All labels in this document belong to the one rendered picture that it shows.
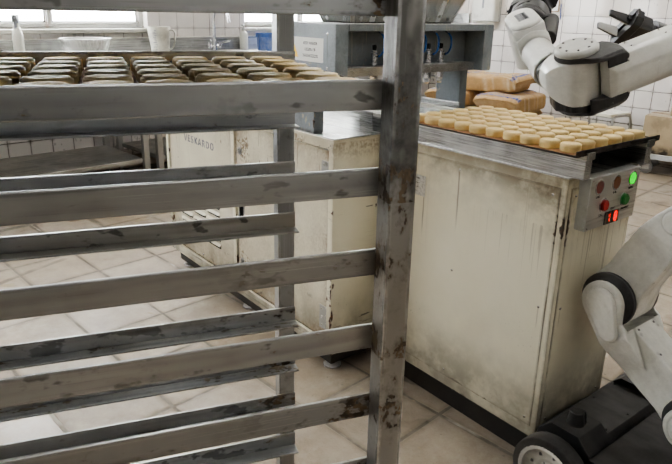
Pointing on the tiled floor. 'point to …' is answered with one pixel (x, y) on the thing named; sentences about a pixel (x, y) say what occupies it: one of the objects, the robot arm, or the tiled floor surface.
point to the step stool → (615, 115)
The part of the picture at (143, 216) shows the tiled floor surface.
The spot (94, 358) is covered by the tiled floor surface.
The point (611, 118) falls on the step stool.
